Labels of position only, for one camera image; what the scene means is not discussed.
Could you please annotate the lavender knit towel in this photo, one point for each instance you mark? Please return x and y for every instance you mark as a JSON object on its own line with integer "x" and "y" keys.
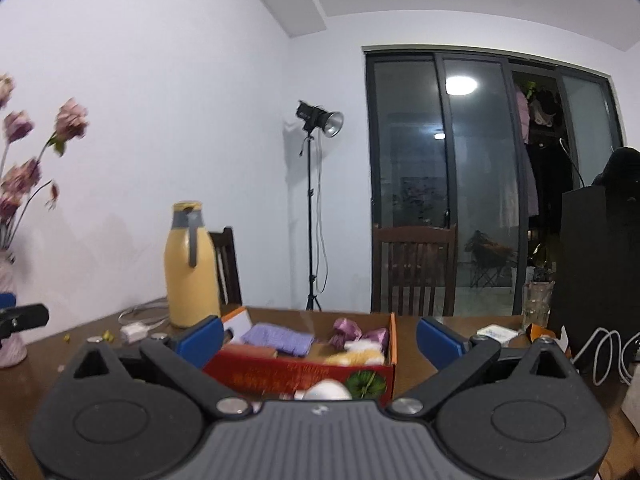
{"x": 280, "y": 337}

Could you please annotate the studio light on stand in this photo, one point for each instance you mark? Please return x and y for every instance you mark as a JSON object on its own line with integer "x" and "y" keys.
{"x": 330, "y": 122}

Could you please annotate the folding balcony chair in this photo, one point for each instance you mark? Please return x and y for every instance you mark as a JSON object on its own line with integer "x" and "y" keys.
{"x": 487, "y": 260}

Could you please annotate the brown wooden chair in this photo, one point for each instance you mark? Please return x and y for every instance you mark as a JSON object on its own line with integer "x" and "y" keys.
{"x": 415, "y": 240}

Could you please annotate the yellow plush toy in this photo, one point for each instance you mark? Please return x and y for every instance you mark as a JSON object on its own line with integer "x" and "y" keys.
{"x": 360, "y": 357}

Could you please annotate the red cardboard box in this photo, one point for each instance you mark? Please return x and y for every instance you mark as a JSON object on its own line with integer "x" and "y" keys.
{"x": 280, "y": 375}

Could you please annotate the clear glass cup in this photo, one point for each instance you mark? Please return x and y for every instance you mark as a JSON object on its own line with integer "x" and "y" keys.
{"x": 537, "y": 305}

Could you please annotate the white milk carton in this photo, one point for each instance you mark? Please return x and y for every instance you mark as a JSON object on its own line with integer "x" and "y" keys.
{"x": 497, "y": 334}

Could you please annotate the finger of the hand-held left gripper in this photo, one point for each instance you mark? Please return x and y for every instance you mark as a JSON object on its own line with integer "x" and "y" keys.
{"x": 7, "y": 300}

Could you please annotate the dark wooden chair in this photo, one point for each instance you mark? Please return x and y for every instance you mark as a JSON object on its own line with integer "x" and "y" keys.
{"x": 225, "y": 260}

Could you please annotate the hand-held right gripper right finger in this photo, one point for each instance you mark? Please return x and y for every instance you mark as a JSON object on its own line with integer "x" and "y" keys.
{"x": 440, "y": 342}

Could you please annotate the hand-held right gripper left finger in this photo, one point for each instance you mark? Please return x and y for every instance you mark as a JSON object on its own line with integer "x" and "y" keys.
{"x": 202, "y": 340}

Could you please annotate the black cabinet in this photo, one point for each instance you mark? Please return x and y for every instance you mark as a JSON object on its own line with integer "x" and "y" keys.
{"x": 600, "y": 260}

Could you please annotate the scattered yellow petals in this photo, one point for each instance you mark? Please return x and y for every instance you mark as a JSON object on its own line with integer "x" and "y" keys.
{"x": 106, "y": 334}

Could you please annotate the hanging pink clothes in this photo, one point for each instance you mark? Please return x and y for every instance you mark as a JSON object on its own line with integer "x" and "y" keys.
{"x": 522, "y": 110}

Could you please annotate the orange white wrapper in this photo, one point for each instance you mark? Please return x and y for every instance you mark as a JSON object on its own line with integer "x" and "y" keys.
{"x": 537, "y": 332}

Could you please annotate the yellow thermos jug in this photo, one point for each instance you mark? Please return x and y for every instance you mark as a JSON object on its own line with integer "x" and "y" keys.
{"x": 192, "y": 270}

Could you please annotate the purple satin scrunchie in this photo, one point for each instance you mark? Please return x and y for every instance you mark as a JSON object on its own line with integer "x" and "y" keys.
{"x": 345, "y": 327}

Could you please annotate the dried pink roses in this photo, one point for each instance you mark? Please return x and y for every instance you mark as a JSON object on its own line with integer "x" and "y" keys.
{"x": 70, "y": 117}

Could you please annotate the dark framed sliding door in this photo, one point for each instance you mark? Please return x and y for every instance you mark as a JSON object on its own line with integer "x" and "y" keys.
{"x": 410, "y": 135}

